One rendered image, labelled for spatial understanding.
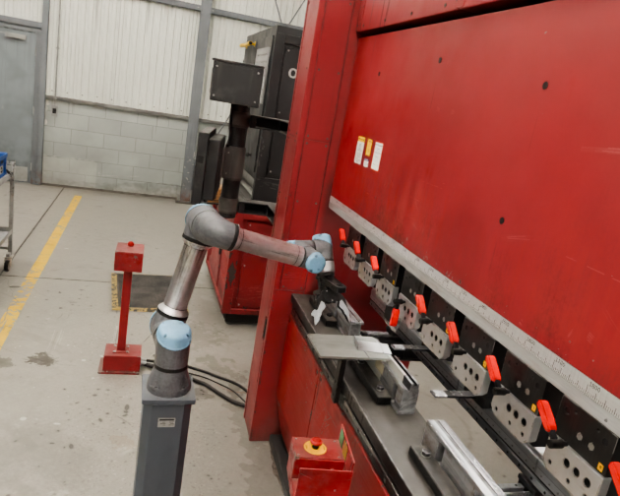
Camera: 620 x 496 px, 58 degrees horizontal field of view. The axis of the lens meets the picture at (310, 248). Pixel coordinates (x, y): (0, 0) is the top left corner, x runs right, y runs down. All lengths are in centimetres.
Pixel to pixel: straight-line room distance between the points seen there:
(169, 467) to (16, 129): 737
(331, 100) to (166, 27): 636
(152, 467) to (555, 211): 158
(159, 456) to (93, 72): 730
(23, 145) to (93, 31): 189
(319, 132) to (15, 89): 677
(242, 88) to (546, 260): 183
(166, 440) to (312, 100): 159
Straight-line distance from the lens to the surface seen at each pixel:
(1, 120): 910
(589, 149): 129
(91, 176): 906
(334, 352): 199
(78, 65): 893
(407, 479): 169
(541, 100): 144
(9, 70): 904
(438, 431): 175
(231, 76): 278
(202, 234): 190
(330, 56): 270
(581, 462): 127
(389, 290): 202
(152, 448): 213
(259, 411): 314
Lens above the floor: 182
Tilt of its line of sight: 15 degrees down
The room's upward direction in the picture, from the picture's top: 10 degrees clockwise
